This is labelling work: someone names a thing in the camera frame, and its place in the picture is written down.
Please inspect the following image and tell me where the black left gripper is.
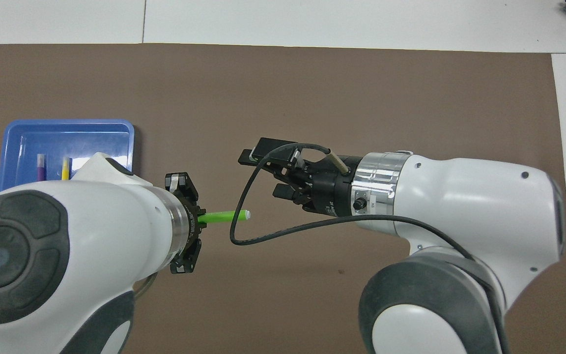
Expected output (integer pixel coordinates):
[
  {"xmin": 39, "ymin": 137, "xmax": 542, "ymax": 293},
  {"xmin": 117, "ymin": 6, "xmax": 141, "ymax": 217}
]
[{"xmin": 165, "ymin": 171, "xmax": 207, "ymax": 274}]

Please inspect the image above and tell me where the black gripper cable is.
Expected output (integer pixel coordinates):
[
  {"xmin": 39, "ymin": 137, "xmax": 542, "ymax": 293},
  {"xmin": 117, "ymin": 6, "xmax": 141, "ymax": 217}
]
[{"xmin": 229, "ymin": 143, "xmax": 509, "ymax": 354}]

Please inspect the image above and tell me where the blue plastic tray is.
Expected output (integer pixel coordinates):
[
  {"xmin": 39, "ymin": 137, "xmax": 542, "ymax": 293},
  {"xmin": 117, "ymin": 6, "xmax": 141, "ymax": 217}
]
[{"xmin": 0, "ymin": 119, "xmax": 135, "ymax": 193}]

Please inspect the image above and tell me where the green marker pen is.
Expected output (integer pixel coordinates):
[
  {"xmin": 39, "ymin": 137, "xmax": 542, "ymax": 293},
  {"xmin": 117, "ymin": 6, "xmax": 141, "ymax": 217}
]
[{"xmin": 197, "ymin": 210, "xmax": 252, "ymax": 225}]

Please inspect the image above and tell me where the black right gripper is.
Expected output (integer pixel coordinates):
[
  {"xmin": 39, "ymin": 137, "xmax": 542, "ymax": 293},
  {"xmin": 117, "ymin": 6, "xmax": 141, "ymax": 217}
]
[{"xmin": 238, "ymin": 138, "xmax": 362, "ymax": 217}]

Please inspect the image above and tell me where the brown table mat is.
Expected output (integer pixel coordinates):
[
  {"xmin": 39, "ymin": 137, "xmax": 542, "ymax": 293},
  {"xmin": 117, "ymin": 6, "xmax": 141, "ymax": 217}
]
[{"xmin": 0, "ymin": 43, "xmax": 566, "ymax": 354}]

